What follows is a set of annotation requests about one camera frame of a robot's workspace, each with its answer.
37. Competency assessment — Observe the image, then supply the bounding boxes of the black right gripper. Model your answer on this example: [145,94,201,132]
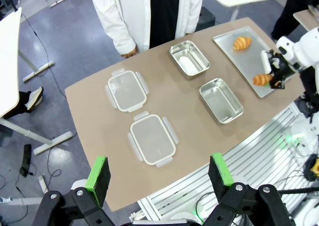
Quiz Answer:
[264,51,298,90]

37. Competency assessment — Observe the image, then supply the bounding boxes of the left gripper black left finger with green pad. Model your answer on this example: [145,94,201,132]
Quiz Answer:
[34,155,130,226]

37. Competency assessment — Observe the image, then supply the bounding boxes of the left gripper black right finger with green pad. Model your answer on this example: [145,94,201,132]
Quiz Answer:
[204,152,297,226]

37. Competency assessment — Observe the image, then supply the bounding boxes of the golden brown croissant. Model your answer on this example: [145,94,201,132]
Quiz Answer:
[232,36,253,51]
[252,73,274,87]

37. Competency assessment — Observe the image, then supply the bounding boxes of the clear plastic lid white rim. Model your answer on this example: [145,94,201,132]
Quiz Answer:
[127,113,180,167]
[104,68,150,113]

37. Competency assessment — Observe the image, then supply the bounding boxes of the person's right forearm white sleeve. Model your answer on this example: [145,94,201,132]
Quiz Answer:
[93,0,137,55]

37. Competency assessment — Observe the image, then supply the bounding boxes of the person's left forearm white sleeve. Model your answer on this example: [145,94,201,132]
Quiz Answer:
[183,0,204,35]

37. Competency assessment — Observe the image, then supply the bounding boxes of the white right robot base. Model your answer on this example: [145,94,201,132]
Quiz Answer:
[284,111,319,160]

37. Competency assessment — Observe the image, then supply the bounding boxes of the rectangular steel container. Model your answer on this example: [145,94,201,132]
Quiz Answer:
[168,40,210,81]
[199,78,244,125]

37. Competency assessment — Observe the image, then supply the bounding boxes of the person's right hand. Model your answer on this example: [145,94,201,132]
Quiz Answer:
[120,46,138,60]

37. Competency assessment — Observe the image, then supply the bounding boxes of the flat metal baking tray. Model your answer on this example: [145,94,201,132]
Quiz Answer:
[212,26,292,99]

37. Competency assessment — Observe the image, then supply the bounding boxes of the beige side table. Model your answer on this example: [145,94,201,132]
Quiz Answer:
[293,8,319,29]

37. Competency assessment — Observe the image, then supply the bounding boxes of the bystander in dark clothes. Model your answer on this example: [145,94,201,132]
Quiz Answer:
[271,0,319,40]

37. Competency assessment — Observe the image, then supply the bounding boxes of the black yellow round device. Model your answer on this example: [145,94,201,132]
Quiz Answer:
[305,154,319,182]

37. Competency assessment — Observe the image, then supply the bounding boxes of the seated person's leg and shoe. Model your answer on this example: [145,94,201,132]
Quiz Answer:
[2,86,44,120]

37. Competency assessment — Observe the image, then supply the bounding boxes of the person torso white lab coat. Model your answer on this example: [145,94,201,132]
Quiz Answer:
[88,0,204,54]

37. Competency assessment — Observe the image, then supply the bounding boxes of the white desk with metal legs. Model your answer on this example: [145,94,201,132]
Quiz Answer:
[0,6,78,156]

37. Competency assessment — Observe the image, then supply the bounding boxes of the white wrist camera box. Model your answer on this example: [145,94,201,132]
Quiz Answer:
[260,50,273,74]

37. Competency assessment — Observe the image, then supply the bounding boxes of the long black floor cable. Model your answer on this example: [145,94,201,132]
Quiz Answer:
[21,11,78,140]

